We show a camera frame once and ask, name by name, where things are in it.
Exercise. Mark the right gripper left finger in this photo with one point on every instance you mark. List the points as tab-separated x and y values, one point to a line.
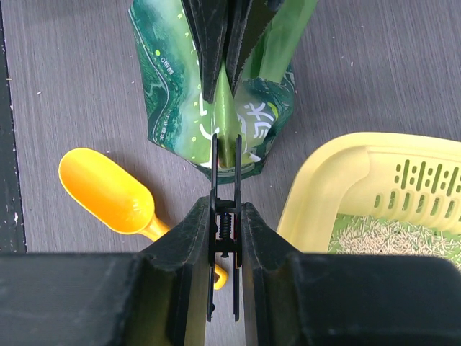
154	297

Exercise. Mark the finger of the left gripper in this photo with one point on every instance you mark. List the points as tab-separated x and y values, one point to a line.
208	22
247	21

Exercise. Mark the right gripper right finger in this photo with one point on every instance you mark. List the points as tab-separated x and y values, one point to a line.
295	298

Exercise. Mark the yellow plastic scoop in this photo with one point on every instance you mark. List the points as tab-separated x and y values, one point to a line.
110	193

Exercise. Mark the green cat litter bag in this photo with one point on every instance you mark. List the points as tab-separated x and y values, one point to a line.
178	118

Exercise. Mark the black bag clip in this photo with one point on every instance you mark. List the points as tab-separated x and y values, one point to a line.
224	228

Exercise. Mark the clean litter pellets in box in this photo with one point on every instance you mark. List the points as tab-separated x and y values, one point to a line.
368	235

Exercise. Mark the yellow green litter box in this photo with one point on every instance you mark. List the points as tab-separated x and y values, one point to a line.
397	177

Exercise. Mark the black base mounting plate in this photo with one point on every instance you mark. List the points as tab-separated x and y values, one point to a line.
13	239

